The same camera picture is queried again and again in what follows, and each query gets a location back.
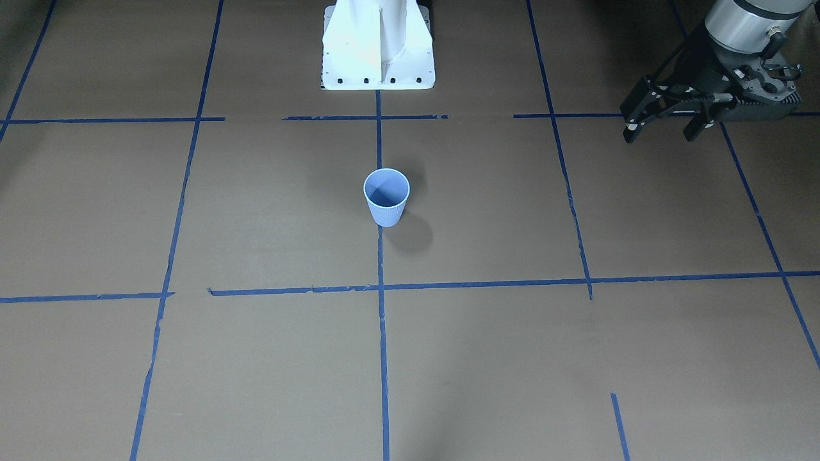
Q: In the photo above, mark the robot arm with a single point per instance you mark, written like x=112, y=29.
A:
x=746, y=26

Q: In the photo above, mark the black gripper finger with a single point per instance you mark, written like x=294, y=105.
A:
x=645, y=103
x=711, y=110

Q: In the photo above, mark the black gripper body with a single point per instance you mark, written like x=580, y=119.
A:
x=699, y=69

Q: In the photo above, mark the blue ribbed plastic cup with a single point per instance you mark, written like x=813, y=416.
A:
x=386, y=191

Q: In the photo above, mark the white pole with base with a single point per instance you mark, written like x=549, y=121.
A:
x=378, y=45

